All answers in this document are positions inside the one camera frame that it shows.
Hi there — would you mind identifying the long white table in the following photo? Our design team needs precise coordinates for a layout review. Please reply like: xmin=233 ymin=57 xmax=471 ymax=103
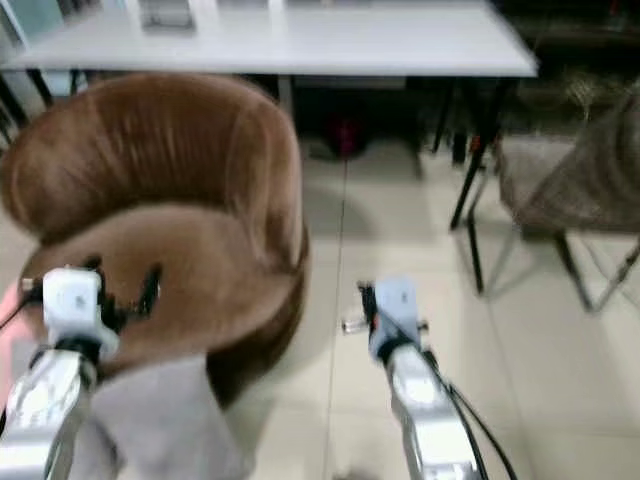
xmin=0 ymin=0 xmax=541 ymax=233

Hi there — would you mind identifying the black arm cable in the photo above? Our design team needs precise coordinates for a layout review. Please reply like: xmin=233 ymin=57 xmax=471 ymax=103
xmin=0 ymin=295 xmax=43 ymax=333
xmin=400 ymin=310 xmax=521 ymax=480

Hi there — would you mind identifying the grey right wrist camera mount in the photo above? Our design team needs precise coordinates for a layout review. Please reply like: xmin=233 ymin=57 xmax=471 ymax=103
xmin=370 ymin=278 xmax=421 ymax=359

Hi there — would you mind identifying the pink pillow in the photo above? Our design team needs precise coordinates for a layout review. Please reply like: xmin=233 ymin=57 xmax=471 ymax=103
xmin=0 ymin=282 xmax=26 ymax=401

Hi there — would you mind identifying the empty plaid metal chair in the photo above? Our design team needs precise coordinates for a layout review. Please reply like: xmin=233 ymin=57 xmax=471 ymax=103
xmin=460 ymin=95 xmax=640 ymax=313

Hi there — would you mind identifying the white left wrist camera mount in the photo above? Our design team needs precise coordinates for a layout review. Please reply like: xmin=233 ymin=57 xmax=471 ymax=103
xmin=42 ymin=267 xmax=119 ymax=361

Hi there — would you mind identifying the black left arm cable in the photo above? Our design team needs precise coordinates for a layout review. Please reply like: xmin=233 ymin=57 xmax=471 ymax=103
xmin=0 ymin=295 xmax=43 ymax=333

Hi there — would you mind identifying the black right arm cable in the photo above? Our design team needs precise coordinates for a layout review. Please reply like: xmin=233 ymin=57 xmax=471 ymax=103
xmin=400 ymin=310 xmax=521 ymax=480

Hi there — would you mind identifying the grey pillow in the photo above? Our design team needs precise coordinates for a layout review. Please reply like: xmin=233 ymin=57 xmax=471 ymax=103
xmin=15 ymin=345 xmax=253 ymax=480

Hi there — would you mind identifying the brown velvet round sofa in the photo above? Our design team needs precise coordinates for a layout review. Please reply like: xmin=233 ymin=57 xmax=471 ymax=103
xmin=2 ymin=72 xmax=309 ymax=406

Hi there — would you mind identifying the red round object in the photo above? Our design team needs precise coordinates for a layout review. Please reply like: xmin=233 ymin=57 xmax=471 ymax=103
xmin=325 ymin=115 xmax=371 ymax=159

